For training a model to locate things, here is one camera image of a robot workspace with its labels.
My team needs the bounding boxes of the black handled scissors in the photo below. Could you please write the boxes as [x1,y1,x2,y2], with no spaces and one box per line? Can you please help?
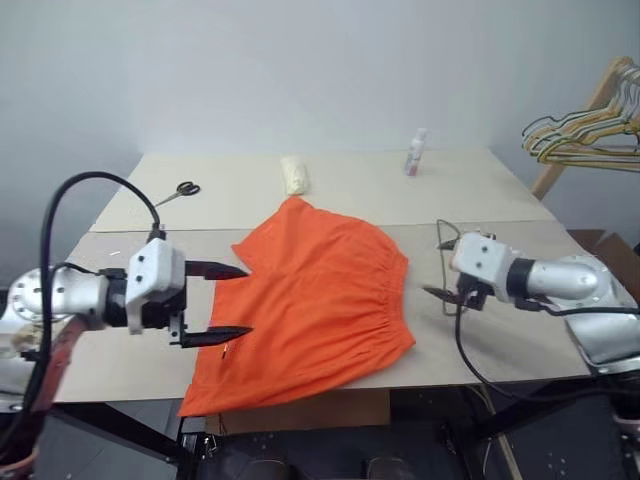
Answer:
[154,180,202,209]

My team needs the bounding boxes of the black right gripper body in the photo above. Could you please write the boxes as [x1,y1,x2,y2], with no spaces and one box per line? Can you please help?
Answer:
[454,273,494,312]

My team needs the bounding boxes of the orange shorts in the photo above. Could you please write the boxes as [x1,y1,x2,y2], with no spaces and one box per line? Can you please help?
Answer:
[177,196,418,418]

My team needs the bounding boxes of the cream rolled cloth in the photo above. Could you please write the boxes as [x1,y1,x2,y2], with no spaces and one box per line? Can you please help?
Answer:
[279,155,312,197]

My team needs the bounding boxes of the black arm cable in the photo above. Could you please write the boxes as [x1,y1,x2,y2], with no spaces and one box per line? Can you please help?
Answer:
[0,171,168,451]
[453,302,640,402]

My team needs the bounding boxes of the dark grey panel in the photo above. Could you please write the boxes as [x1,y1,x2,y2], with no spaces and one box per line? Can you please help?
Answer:
[498,397,640,480]

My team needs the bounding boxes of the yellow wire hanger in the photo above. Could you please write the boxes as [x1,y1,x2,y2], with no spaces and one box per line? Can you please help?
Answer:
[522,64,640,151]

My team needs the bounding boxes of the white wire hanger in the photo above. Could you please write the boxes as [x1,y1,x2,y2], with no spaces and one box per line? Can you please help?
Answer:
[613,64,640,132]

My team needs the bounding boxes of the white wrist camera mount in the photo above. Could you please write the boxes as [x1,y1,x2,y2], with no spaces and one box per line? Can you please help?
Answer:
[449,231,519,302]
[124,238,188,336]

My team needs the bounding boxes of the wooden hanger rack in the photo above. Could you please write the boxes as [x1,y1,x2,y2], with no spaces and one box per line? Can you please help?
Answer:
[530,55,640,202]

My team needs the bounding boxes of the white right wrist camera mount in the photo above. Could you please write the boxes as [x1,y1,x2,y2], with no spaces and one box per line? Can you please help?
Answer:
[449,231,519,302]

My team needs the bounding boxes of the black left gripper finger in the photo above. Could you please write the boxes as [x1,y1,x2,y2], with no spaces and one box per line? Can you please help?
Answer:
[184,259,250,281]
[180,325,256,349]

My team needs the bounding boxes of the white bottle pink label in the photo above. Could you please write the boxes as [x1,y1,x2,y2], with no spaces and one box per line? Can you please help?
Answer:
[404,127,429,178]

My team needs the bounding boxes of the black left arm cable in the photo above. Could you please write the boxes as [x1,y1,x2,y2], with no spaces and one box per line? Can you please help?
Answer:
[0,171,168,451]

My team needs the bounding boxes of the green wire hanger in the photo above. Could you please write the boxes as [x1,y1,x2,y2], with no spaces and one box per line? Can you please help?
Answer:
[521,117,640,164]

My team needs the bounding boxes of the brown cardboard box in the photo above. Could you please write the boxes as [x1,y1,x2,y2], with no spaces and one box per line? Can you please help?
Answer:
[566,228,640,307]

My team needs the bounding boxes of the red hose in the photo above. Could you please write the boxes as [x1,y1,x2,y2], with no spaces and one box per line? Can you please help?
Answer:
[28,319,87,467]

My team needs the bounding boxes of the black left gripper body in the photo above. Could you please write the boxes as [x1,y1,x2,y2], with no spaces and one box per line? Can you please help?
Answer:
[142,286,190,349]

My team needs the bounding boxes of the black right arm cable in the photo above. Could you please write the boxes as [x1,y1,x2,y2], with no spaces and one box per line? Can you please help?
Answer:
[453,302,640,402]

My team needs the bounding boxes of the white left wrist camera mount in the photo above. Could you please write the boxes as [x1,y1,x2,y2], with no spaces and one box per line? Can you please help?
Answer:
[124,238,188,336]

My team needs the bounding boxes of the thin dark wrist wire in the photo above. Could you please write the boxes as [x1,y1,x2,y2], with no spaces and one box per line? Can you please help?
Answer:
[435,218,462,317]

